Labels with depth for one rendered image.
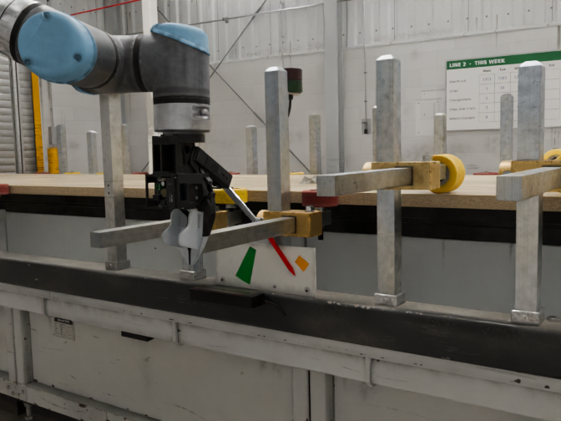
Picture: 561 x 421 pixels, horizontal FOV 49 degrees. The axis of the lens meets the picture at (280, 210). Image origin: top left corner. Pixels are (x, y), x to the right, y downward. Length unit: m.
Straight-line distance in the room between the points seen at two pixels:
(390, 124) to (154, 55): 0.44
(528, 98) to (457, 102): 7.39
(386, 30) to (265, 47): 1.98
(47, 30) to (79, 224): 1.25
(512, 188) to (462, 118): 7.66
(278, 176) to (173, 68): 0.40
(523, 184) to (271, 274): 0.66
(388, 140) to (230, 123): 8.95
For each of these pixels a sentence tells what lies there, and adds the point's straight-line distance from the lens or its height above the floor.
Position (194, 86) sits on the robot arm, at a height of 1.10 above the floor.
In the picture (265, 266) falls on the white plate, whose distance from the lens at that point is 1.30.
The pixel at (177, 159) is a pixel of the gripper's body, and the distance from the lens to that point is 0.96.
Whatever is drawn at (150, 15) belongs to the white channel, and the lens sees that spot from 2.92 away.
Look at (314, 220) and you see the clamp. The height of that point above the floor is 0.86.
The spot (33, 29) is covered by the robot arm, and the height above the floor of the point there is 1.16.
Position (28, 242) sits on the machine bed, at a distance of 2.31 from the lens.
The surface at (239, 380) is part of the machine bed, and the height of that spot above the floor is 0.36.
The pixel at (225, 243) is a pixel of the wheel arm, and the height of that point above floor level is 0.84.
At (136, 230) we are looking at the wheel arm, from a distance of 1.25.
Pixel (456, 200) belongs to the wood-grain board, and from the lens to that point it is 1.27.
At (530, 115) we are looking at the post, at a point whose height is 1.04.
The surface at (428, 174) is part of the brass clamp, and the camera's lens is 1.11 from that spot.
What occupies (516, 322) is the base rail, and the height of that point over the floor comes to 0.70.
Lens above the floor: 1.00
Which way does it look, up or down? 6 degrees down
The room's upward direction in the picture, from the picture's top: 1 degrees counter-clockwise
